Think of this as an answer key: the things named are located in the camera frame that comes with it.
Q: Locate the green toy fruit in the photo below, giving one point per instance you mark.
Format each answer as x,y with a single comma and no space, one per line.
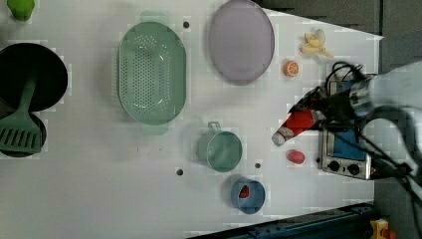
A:
21,9

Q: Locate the green mug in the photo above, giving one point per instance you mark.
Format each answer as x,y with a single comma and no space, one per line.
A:
222,150

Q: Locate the black frying pan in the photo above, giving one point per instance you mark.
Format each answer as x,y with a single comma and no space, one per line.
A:
17,60

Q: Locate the green slotted spatula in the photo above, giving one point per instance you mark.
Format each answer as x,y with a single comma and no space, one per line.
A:
18,131

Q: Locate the small red toy in cup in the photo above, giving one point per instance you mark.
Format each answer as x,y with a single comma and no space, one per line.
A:
245,192

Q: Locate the red toy strawberry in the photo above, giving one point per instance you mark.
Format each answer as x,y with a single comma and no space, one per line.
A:
296,156

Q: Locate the red ketchup bottle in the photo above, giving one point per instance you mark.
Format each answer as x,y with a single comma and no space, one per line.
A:
295,124

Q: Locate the black toaster oven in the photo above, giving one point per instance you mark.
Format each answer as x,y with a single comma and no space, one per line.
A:
341,153

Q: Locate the green perforated colander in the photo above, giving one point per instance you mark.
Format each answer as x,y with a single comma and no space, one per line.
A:
152,73

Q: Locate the peeled toy banana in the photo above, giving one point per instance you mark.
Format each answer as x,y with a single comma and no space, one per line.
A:
315,44

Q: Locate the orange slice toy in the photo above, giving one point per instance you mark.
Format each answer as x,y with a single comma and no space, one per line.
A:
291,69

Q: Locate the blue cup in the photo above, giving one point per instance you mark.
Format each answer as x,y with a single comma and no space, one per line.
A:
254,202

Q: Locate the yellow red object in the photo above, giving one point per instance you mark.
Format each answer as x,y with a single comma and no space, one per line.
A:
381,230

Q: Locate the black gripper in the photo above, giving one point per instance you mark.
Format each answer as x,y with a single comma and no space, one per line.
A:
332,112

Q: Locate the purple round plate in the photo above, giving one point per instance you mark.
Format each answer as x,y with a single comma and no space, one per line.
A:
241,41

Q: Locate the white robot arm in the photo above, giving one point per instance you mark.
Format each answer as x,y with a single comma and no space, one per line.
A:
366,111

